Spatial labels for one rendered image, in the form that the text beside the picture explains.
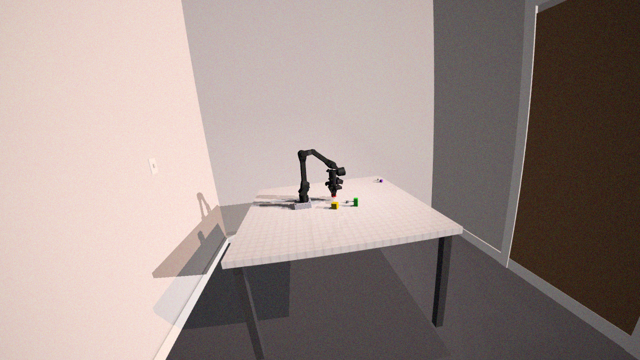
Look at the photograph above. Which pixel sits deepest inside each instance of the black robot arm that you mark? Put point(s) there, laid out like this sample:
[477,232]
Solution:
[305,185]

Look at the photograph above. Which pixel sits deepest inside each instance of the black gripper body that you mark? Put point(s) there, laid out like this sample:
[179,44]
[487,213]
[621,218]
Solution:
[333,183]

